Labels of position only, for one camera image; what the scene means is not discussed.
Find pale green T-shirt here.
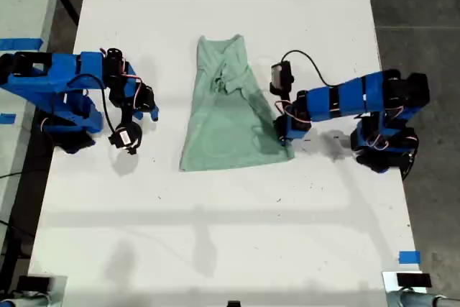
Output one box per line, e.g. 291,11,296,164
178,33,295,173

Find long blue tape strip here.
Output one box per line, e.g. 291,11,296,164
0,37,45,51

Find square blue tape piece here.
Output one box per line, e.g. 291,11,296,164
398,249,422,265

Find small black box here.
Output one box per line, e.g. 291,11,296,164
395,272,433,288
17,275,52,292

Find pale grey tube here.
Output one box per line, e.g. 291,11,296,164
387,289,460,307
0,293,55,307

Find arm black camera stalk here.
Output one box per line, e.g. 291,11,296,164
276,91,294,114
120,104,132,128

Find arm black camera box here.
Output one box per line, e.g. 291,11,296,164
109,123,143,156
268,61,296,101

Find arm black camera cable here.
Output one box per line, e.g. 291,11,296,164
280,50,341,88
52,73,116,135

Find white metal bracket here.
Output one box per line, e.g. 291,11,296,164
381,270,429,295

